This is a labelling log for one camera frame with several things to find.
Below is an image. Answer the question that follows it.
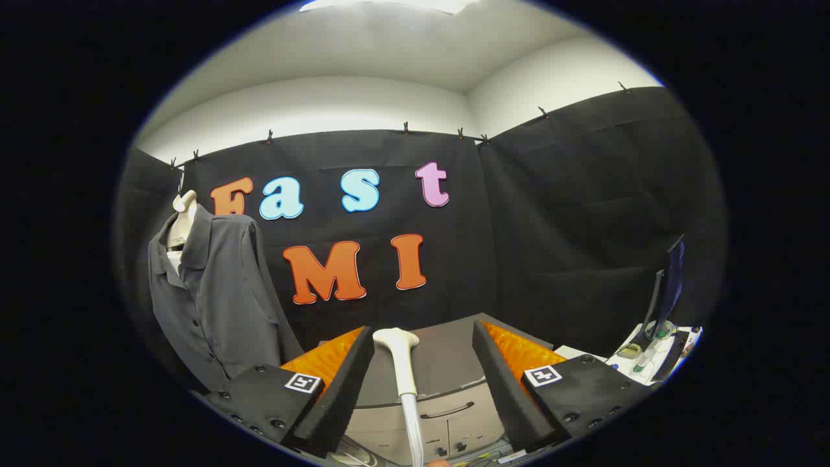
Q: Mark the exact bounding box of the ceiling light panel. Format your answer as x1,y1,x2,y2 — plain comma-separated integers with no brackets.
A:
298,0,480,15

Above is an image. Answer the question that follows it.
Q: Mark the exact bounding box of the grey button shirt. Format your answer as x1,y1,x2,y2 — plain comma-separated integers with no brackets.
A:
148,203,304,390

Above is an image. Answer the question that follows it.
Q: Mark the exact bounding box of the grey cabinet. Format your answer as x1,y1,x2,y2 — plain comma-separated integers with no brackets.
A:
318,313,555,465

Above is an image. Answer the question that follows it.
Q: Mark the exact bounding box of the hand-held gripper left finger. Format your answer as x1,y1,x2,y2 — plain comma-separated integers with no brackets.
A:
192,326,377,459

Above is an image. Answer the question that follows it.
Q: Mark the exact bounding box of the white mannequin torso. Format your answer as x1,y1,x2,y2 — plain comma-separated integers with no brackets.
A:
167,189,198,276

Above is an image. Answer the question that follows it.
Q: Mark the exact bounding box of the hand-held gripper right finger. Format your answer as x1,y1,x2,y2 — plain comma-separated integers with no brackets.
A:
471,320,657,453

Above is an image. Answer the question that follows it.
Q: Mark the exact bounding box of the white side table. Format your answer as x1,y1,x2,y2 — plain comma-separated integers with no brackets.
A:
610,321,704,387

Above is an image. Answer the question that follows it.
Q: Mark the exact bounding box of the green capped bottle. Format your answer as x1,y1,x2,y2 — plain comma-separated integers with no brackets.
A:
634,331,669,374

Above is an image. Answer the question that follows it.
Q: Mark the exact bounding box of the dark computer monitor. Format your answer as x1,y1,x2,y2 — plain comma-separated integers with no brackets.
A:
642,235,686,341

